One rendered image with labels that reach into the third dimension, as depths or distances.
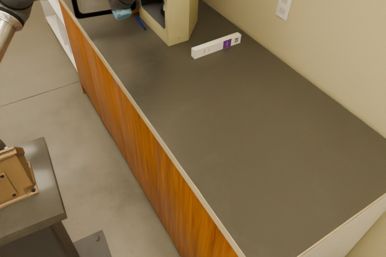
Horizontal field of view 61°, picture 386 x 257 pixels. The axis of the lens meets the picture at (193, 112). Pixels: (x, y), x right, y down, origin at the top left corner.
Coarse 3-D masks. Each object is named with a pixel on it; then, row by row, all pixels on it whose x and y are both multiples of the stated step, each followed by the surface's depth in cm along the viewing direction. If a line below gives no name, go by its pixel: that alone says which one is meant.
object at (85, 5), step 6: (78, 0) 156; (84, 0) 157; (90, 0) 158; (96, 0) 159; (102, 0) 160; (78, 6) 158; (84, 6) 159; (90, 6) 160; (96, 6) 161; (102, 6) 162; (108, 6) 163; (84, 12) 161; (90, 12) 162
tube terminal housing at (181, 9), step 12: (168, 0) 140; (180, 0) 144; (192, 0) 153; (144, 12) 167; (168, 12) 144; (180, 12) 148; (192, 12) 158; (156, 24) 159; (168, 24) 148; (180, 24) 152; (192, 24) 163; (168, 36) 152; (180, 36) 156
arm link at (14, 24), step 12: (0, 0) 106; (0, 12) 107; (12, 12) 109; (24, 12) 112; (0, 24) 107; (12, 24) 110; (24, 24) 115; (0, 36) 107; (12, 36) 112; (0, 48) 107; (0, 60) 108
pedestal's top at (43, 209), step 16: (32, 144) 112; (32, 160) 107; (48, 160) 107; (48, 176) 103; (48, 192) 99; (16, 208) 95; (32, 208) 95; (48, 208) 95; (64, 208) 99; (0, 224) 91; (16, 224) 92; (32, 224) 92; (48, 224) 95; (0, 240) 90
